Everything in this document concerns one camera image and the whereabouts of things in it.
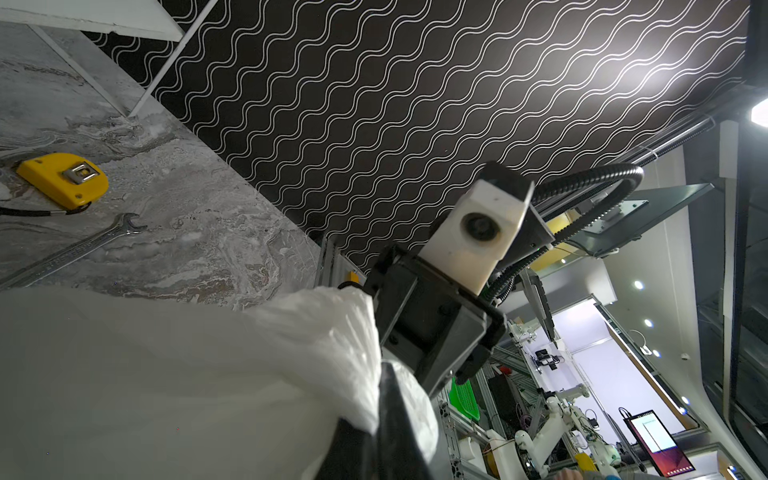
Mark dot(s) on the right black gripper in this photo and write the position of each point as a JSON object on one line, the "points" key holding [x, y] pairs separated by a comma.
{"points": [[437, 328]]}

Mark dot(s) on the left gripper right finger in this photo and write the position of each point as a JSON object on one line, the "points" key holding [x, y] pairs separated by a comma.
{"points": [[398, 454]]}

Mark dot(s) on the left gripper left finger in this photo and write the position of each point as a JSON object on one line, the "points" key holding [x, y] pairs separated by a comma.
{"points": [[351, 456]]}

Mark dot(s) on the white plastic grocery bag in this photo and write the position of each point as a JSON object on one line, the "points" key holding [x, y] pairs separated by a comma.
{"points": [[101, 387]]}

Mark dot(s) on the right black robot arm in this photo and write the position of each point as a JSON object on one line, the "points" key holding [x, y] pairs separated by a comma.
{"points": [[568, 205]]}

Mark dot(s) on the metal wrench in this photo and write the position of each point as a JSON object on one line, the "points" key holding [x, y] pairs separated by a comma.
{"points": [[122, 226]]}

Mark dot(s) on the yellow tape measure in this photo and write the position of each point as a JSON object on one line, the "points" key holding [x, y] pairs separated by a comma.
{"points": [[68, 180]]}

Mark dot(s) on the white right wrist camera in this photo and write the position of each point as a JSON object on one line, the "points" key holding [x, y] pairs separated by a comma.
{"points": [[492, 225]]}

